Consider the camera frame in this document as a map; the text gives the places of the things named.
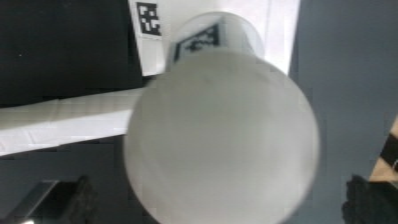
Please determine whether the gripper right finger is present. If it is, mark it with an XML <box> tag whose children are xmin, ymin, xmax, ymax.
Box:
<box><xmin>341</xmin><ymin>175</ymin><xmax>398</xmax><ymax>224</ymax></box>

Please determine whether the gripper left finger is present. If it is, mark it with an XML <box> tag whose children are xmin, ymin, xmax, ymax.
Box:
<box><xmin>5</xmin><ymin>176</ymin><xmax>97</xmax><ymax>224</ymax></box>

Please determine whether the white right rail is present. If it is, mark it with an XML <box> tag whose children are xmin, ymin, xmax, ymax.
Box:
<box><xmin>0</xmin><ymin>89</ymin><xmax>142</xmax><ymax>156</ymax></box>

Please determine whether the white lamp base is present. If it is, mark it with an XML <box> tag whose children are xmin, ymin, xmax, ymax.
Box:
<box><xmin>128</xmin><ymin>0</ymin><xmax>300</xmax><ymax>76</ymax></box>

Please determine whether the white lamp bulb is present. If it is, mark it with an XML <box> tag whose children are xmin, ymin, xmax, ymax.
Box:
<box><xmin>122</xmin><ymin>11</ymin><xmax>323</xmax><ymax>224</ymax></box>

